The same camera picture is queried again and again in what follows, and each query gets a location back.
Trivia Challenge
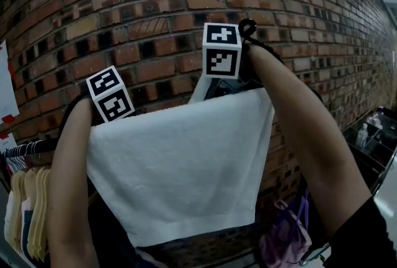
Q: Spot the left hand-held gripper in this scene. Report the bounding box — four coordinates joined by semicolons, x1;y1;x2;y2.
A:
86;65;136;123

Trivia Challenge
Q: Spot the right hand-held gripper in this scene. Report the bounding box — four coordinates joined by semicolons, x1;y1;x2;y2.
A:
202;22;264;101

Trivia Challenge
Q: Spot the black clothes rack rail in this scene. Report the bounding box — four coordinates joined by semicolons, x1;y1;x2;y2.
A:
2;140;58;157

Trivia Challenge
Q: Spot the white cloth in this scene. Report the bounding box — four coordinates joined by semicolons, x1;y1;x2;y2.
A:
86;73;275;248

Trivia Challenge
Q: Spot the person's left forearm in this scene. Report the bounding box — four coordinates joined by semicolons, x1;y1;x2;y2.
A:
46;99;100;268

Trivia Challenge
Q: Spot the person's right forearm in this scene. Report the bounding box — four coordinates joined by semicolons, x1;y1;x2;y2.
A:
247;45;372;237

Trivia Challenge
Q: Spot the row of wooden clothes hangers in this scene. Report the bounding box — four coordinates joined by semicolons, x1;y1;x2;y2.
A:
3;146;52;263

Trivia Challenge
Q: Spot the white paper sheet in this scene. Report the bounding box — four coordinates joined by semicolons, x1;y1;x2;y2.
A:
0;132;18;154
0;40;20;127

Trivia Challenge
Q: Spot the clear plastic bottle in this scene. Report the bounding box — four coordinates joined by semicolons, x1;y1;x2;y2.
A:
355;123;369;148

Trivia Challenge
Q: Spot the black storage cart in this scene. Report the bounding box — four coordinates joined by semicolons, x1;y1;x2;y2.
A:
342;109;397;199

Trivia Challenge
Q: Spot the purple garment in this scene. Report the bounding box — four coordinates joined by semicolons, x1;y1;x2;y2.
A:
257;190;313;268

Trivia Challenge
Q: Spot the black sleeve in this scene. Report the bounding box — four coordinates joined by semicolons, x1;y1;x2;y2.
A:
322;195;397;268

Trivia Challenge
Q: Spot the black cable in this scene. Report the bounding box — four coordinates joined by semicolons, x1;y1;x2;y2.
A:
57;90;91;140
238;19;323;104

